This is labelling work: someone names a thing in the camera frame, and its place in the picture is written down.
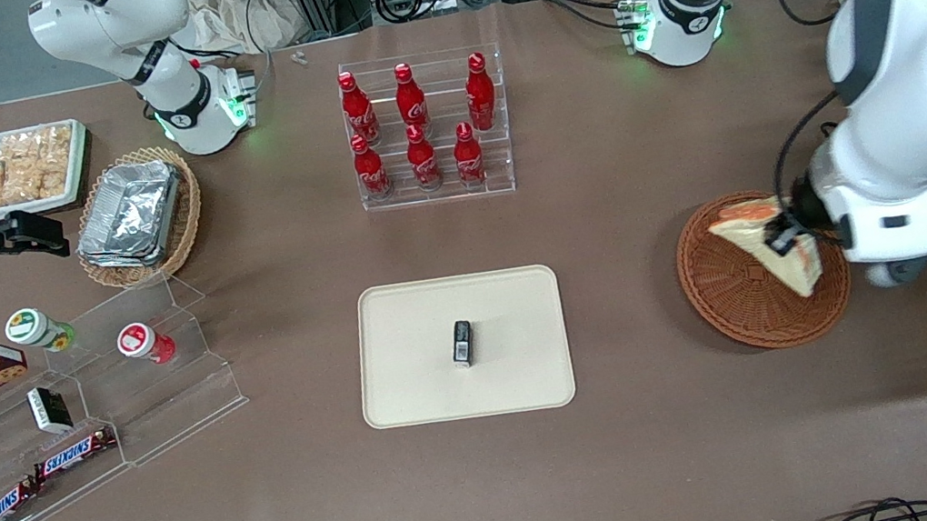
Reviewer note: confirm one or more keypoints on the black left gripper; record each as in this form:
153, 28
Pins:
804, 208

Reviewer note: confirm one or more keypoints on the triangular sandwich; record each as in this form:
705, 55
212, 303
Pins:
755, 240

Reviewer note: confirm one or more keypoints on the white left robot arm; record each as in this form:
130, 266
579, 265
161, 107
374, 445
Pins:
908, 102

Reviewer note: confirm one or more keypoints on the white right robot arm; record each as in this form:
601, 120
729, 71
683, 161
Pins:
116, 27

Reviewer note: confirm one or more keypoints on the brown round wicker basket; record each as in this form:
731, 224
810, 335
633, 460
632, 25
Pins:
727, 304

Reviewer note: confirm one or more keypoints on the light oval wicker basket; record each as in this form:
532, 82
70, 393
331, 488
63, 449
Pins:
186, 219

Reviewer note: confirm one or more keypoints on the beige rectangular tray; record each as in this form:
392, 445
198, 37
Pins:
414, 360

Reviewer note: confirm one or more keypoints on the clear bag of rice crackers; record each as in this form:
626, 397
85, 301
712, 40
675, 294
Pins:
27, 165

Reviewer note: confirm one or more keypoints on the green lidded cup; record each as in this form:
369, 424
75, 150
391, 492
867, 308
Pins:
32, 328

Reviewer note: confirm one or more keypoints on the stack of foil trays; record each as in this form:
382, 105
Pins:
130, 214

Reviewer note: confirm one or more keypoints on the red lidded cup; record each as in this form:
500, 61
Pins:
140, 341

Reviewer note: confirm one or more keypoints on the black and white small box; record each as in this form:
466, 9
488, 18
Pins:
49, 410

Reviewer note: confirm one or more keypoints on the clear acrylic stepped shelf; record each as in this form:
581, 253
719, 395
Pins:
173, 405

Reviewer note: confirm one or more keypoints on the white cloth bag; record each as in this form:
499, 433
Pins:
233, 10

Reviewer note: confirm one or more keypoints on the small grey connector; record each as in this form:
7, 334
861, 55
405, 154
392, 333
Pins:
297, 58

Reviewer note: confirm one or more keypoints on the red cola bottle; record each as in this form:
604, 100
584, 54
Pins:
370, 171
480, 92
411, 103
358, 111
468, 159
423, 161

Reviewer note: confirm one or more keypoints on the clear acrylic bottle rack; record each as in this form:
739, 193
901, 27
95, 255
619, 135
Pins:
444, 194

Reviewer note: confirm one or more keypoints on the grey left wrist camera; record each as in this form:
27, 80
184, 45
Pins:
888, 273

